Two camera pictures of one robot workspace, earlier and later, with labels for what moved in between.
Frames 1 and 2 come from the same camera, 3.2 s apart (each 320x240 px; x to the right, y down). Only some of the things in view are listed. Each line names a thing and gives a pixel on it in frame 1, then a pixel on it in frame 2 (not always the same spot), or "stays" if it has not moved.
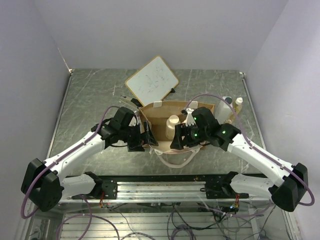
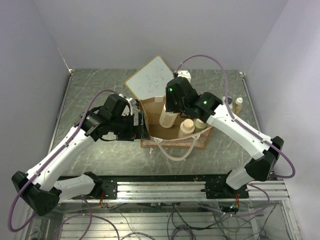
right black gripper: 178,142 -> 170,106
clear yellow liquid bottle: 238,106 stays
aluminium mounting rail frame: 162,208 stays
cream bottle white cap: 170,125 -> 167,119
